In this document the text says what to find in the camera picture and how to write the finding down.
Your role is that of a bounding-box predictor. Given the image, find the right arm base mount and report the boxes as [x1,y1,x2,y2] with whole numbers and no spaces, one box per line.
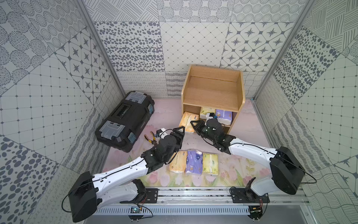
[229,187,270,203]

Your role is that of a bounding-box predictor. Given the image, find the yellow-green tissue pack shelf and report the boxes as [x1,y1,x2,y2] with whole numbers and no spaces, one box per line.
[200,107,216,119]
[202,153,219,175]

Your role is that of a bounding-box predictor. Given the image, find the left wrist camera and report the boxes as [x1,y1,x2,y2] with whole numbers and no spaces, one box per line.
[155,128,167,140]

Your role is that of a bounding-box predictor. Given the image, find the purple tissue pack shelf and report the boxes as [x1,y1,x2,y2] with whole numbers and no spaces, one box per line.
[185,149,203,175]
[216,109,233,126]

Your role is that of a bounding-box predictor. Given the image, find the orange tissue pack shelf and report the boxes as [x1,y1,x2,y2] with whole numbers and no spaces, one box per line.
[179,112,200,133]
[169,151,187,173]

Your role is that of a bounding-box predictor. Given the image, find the wooden three-tier shelf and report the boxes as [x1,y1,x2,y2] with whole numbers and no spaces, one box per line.
[181,65,246,134]

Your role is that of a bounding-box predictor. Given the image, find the orange-handled pliers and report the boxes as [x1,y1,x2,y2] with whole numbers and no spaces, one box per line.
[144,131,158,145]

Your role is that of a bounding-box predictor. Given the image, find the orange tissue pack top shelf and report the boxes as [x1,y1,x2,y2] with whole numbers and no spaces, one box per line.
[169,151,187,173]

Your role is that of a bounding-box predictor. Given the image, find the yellow-green tissue pack top shelf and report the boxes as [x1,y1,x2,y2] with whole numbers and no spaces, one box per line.
[202,153,219,175]

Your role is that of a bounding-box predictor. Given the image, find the yellow-green tissue pack middle shelf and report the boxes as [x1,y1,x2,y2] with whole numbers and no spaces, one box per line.
[200,107,216,119]

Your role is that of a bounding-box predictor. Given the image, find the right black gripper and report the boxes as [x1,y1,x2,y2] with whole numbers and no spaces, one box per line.
[190,120,216,144]

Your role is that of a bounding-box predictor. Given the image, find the purple tissue pack top shelf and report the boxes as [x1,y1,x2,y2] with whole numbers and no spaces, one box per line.
[185,149,203,175]

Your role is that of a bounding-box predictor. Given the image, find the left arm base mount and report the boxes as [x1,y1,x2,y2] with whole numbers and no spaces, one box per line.
[131,188,158,204]

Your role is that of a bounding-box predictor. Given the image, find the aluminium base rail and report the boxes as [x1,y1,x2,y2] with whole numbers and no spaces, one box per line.
[98,187,309,209]

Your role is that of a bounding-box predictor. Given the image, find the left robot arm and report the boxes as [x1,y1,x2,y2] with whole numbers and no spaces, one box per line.
[66,127,185,223]

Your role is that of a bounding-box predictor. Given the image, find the black plastic toolbox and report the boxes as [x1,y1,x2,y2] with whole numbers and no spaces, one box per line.
[95,91,155,153]

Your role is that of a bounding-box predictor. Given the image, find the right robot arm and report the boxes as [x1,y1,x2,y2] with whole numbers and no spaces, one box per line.
[190,119,318,196]

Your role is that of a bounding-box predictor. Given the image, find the purple tissue pack middle shelf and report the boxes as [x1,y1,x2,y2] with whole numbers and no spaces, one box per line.
[216,109,233,126]

